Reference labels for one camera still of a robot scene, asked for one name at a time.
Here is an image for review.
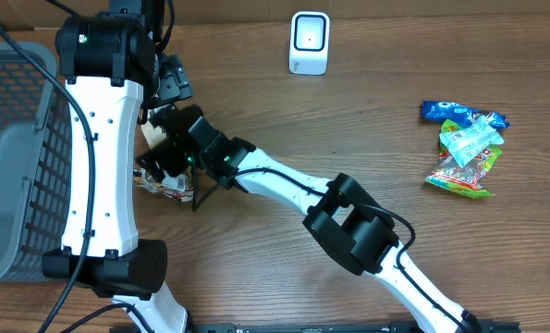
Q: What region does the white barcode scanner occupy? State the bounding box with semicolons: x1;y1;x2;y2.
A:
288;11;330;76

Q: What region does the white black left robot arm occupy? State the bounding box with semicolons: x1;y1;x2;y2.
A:
42;1;190;332

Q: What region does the mint green snack packet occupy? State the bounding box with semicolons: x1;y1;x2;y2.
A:
439;116;505;167

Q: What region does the green colourful candy bag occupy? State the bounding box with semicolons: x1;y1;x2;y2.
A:
425;120;502;199

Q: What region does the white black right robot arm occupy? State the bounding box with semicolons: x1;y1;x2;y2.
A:
136;105;482;332

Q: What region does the grey plastic mesh basket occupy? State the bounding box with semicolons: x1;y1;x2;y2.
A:
0;42;71;282

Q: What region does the blue cookie packet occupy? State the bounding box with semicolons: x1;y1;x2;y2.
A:
421;101;510;130

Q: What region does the beige clear pastry bag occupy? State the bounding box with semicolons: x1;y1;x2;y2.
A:
133;122;194;203

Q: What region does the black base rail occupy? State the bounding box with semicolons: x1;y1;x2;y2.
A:
193;318;521;333

